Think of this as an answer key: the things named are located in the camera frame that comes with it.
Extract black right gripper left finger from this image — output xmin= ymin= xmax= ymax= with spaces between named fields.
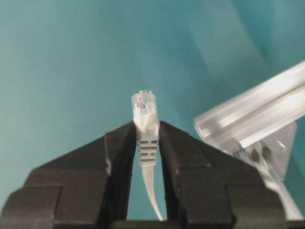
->
xmin=0 ymin=122 xmax=136 ymax=229

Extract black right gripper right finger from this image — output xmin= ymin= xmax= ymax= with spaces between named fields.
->
xmin=159 ymin=121 xmax=286 ymax=229

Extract white ethernet cable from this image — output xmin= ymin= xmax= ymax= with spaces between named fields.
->
xmin=131 ymin=89 xmax=165 ymax=221

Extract square aluminium extrusion frame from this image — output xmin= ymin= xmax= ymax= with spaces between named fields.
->
xmin=194 ymin=62 xmax=305 ymax=152

